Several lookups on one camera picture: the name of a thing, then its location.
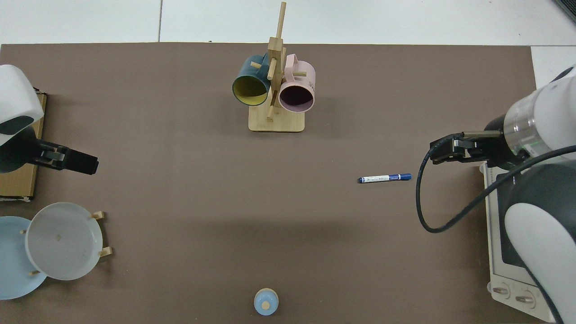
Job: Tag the blue and white marker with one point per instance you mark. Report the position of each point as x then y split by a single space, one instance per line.
382 178

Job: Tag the wooden plate rack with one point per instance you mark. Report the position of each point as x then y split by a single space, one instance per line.
99 215

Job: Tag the grey plate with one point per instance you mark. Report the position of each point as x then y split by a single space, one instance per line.
63 240

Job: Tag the pale toaster oven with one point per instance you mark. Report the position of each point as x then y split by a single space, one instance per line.
495 252

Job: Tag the light blue plate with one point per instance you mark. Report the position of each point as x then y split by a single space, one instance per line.
11 261

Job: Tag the brown table cloth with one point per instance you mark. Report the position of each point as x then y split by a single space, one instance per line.
315 202

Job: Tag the dark grey flat object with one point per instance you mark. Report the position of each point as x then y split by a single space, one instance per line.
568 9

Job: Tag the pink mug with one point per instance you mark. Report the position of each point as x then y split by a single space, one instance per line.
299 74

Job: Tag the wooden cup stand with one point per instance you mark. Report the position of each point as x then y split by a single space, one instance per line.
276 123

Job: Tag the dark teal mug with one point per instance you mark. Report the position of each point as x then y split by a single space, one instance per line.
247 72

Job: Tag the small blue round thing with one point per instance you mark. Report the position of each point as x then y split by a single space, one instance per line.
265 302

